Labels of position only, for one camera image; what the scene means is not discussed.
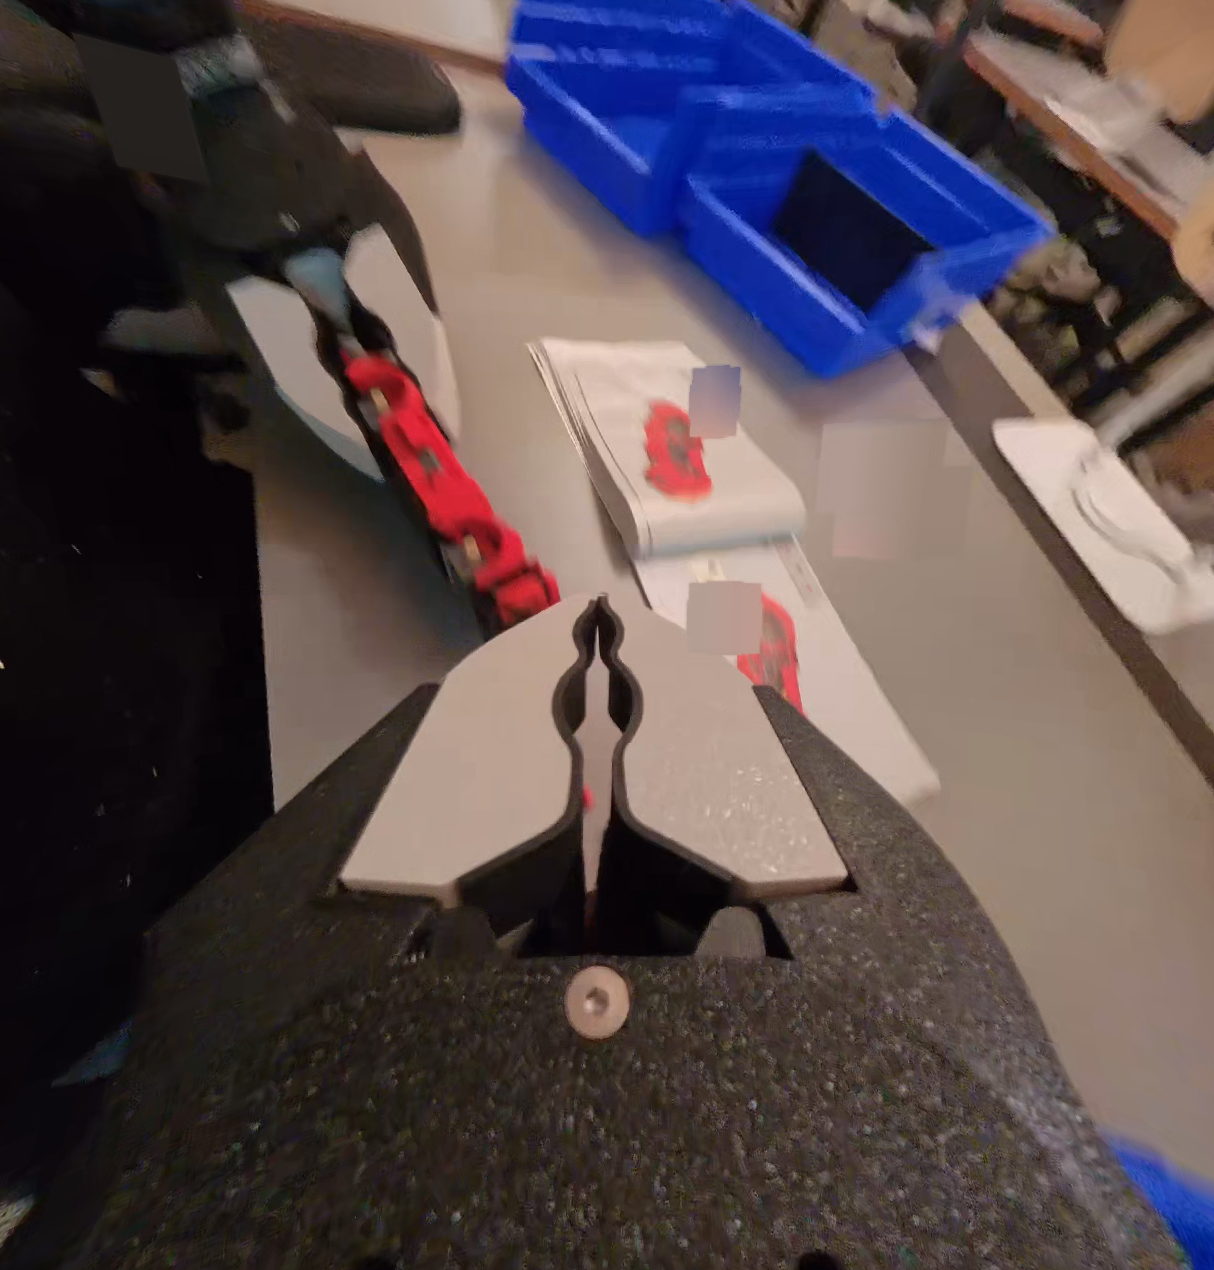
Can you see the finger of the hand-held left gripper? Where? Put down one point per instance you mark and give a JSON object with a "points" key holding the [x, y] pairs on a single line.
{"points": [[412, 327], [288, 358]]}

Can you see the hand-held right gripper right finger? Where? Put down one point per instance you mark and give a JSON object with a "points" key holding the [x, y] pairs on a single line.
{"points": [[726, 794]]}

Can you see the office chair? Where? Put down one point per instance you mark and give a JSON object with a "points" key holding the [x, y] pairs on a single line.
{"points": [[369, 89]]}

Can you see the lego instruction booklet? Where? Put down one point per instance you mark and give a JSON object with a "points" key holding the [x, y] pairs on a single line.
{"points": [[755, 506]]}

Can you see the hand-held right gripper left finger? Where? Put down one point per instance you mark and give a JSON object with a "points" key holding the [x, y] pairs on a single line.
{"points": [[457, 794]]}

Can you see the blue plastic bin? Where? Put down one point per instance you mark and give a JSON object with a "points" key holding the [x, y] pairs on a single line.
{"points": [[1191, 1220], [814, 307], [587, 129]]}

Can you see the red lego car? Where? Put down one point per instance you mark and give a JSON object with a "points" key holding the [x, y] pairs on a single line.
{"points": [[428, 466]]}

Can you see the white rounded pad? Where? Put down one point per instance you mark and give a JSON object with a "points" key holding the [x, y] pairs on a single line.
{"points": [[1063, 466]]}

